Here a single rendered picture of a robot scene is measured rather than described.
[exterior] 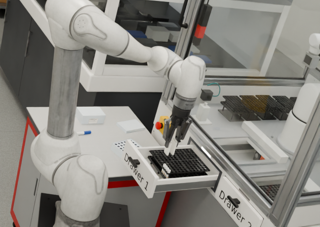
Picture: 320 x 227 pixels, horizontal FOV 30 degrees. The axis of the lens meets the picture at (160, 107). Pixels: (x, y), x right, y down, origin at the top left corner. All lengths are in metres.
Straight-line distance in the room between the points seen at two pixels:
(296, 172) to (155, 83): 1.37
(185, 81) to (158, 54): 0.16
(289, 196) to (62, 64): 0.97
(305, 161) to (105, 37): 0.86
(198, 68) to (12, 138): 2.18
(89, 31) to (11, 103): 2.84
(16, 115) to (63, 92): 2.38
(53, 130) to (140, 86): 1.20
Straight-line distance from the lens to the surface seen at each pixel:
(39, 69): 4.17
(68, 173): 2.21
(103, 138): 2.94
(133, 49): 2.03
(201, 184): 2.63
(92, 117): 3.02
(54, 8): 2.06
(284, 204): 2.34
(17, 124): 4.42
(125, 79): 3.31
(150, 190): 2.49
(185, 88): 2.35
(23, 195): 3.21
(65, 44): 2.06
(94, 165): 2.19
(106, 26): 1.92
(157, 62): 2.39
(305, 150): 2.23
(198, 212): 2.80
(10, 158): 4.04
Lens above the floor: 2.24
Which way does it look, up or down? 26 degrees down
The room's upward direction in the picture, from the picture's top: 16 degrees clockwise
